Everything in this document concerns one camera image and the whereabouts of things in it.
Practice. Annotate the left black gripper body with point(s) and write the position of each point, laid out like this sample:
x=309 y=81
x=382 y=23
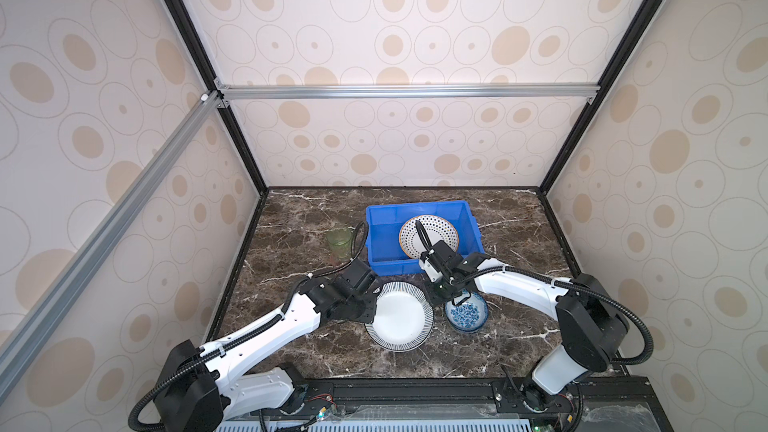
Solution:
x=360 y=309

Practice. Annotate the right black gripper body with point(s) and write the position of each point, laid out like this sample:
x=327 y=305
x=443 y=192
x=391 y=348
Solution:
x=438 y=290

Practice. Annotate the yellow rimmed polka dot plate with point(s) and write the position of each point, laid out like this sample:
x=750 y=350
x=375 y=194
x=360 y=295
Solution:
x=437 y=229

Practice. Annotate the black striped white plate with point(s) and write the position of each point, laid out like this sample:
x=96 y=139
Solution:
x=403 y=319

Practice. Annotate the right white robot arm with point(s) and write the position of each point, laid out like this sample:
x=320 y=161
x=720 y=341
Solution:
x=596 y=330

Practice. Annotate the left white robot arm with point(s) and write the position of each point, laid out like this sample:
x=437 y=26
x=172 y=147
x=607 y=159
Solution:
x=240 y=354

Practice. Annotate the blue plastic bin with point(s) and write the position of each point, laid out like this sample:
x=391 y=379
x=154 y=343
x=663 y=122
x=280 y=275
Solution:
x=384 y=252

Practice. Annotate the blue floral small bowl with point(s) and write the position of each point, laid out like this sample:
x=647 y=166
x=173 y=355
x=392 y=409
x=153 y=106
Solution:
x=467 y=313

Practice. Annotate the green transparent cup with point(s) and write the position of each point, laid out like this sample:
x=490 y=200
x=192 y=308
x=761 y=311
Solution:
x=339 y=241

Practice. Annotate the left slanted aluminium bar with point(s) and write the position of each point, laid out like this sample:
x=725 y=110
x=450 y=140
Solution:
x=40 y=323

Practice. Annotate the horizontal aluminium frame bar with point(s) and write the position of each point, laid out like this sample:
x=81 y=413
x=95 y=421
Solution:
x=423 y=91

